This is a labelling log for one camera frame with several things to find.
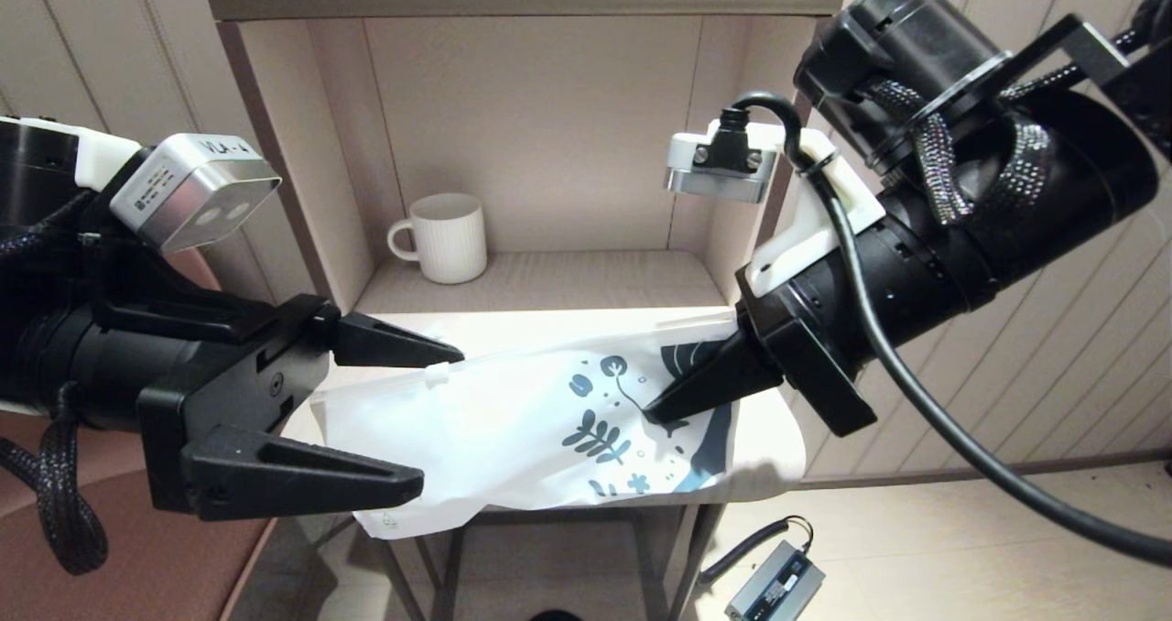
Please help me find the white floral zip pouch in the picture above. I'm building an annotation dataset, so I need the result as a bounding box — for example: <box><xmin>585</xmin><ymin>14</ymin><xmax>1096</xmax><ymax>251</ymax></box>
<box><xmin>311</xmin><ymin>314</ymin><xmax>739</xmax><ymax>541</ymax></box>

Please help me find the white ribbed ceramic mug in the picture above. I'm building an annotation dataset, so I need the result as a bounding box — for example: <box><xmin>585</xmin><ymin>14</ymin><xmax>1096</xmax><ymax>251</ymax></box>
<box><xmin>387</xmin><ymin>192</ymin><xmax>488</xmax><ymax>285</ymax></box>

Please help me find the pink upholstered chair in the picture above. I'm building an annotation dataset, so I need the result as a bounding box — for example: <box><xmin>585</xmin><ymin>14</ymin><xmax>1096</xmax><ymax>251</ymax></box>
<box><xmin>0</xmin><ymin>250</ymin><xmax>280</xmax><ymax>621</ymax></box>

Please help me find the grey power adapter box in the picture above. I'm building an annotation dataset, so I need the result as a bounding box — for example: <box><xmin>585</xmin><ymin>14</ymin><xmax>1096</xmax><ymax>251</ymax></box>
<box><xmin>725</xmin><ymin>540</ymin><xmax>825</xmax><ymax>621</ymax></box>

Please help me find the black braided left arm sleeve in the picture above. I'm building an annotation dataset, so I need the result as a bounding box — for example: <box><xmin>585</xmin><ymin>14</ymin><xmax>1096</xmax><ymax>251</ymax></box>
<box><xmin>0</xmin><ymin>378</ymin><xmax>111</xmax><ymax>576</ymax></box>

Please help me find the black braided arm sleeve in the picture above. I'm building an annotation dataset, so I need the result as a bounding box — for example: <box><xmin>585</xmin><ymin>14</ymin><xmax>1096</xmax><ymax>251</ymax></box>
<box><xmin>0</xmin><ymin>378</ymin><xmax>111</xmax><ymax>576</ymax></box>
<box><xmin>865</xmin><ymin>53</ymin><xmax>1100</xmax><ymax>228</ymax></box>

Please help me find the black braided right arm sleeve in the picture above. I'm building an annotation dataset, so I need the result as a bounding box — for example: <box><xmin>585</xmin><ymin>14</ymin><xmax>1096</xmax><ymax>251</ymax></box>
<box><xmin>865</xmin><ymin>53</ymin><xmax>1100</xmax><ymax>228</ymax></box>

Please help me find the black right camera cable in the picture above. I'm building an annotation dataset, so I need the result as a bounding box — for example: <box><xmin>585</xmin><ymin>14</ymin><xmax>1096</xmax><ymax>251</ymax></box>
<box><xmin>728</xmin><ymin>90</ymin><xmax>1172</xmax><ymax>569</ymax></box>

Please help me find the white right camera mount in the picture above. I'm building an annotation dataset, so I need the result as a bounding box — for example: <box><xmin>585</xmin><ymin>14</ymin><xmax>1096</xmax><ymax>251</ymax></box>
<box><xmin>746</xmin><ymin>126</ymin><xmax>885</xmax><ymax>297</ymax></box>

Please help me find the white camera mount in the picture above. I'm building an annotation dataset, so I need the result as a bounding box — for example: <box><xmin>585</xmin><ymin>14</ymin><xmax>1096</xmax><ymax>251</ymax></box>
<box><xmin>0</xmin><ymin>115</ymin><xmax>144</xmax><ymax>191</ymax></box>
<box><xmin>746</xmin><ymin>126</ymin><xmax>885</xmax><ymax>297</ymax></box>

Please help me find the black corrugated floor cable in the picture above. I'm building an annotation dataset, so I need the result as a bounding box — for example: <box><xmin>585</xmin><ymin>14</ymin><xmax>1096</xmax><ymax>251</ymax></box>
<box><xmin>700</xmin><ymin>516</ymin><xmax>814</xmax><ymax>587</ymax></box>

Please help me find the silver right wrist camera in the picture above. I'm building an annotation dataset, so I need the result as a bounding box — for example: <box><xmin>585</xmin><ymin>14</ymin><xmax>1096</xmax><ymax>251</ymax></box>
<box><xmin>664</xmin><ymin>117</ymin><xmax>781</xmax><ymax>205</ymax></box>

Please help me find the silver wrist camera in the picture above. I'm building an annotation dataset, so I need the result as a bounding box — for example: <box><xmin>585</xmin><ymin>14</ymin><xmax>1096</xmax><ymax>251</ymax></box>
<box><xmin>664</xmin><ymin>117</ymin><xmax>781</xmax><ymax>205</ymax></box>
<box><xmin>110</xmin><ymin>133</ymin><xmax>283</xmax><ymax>256</ymax></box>

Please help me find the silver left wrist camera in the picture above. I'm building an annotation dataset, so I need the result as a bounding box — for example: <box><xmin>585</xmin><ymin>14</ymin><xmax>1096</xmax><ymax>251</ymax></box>
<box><xmin>110</xmin><ymin>133</ymin><xmax>283</xmax><ymax>256</ymax></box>

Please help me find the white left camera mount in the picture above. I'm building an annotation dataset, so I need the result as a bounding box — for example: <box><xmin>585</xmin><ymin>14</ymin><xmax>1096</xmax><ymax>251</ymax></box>
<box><xmin>0</xmin><ymin>115</ymin><xmax>144</xmax><ymax>191</ymax></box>

